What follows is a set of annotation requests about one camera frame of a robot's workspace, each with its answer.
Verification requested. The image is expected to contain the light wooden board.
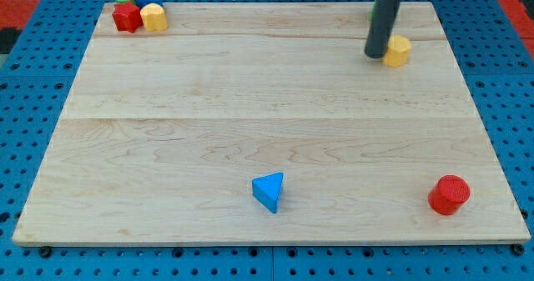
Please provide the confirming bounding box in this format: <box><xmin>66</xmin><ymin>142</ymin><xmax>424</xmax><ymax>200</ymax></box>
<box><xmin>13</xmin><ymin>2</ymin><xmax>531</xmax><ymax>247</ymax></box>

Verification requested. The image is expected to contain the yellow heart block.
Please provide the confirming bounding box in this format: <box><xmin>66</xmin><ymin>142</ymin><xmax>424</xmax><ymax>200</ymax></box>
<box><xmin>140</xmin><ymin>3</ymin><xmax>169</xmax><ymax>32</ymax></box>

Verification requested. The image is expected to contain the yellow hexagon block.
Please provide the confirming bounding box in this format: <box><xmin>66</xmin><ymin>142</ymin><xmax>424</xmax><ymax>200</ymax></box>
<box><xmin>382</xmin><ymin>35</ymin><xmax>411</xmax><ymax>68</ymax></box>

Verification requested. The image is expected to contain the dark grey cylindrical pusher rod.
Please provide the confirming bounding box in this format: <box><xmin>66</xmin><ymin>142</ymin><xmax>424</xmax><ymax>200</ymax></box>
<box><xmin>364</xmin><ymin>0</ymin><xmax>401</xmax><ymax>59</ymax></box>

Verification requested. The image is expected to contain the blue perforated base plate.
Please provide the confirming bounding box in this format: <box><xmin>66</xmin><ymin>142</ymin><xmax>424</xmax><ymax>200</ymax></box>
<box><xmin>1</xmin><ymin>0</ymin><xmax>533</xmax><ymax>280</ymax></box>

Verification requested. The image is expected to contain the blue triangle block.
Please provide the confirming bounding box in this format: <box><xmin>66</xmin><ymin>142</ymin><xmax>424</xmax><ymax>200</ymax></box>
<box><xmin>251</xmin><ymin>172</ymin><xmax>284</xmax><ymax>213</ymax></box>

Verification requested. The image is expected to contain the red star block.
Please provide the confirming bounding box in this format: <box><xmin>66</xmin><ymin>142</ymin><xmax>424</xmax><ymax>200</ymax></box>
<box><xmin>112</xmin><ymin>1</ymin><xmax>143</xmax><ymax>33</ymax></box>

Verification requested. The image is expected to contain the red cylinder block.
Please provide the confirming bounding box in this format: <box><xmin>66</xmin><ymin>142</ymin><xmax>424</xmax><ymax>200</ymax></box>
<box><xmin>427</xmin><ymin>174</ymin><xmax>471</xmax><ymax>216</ymax></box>

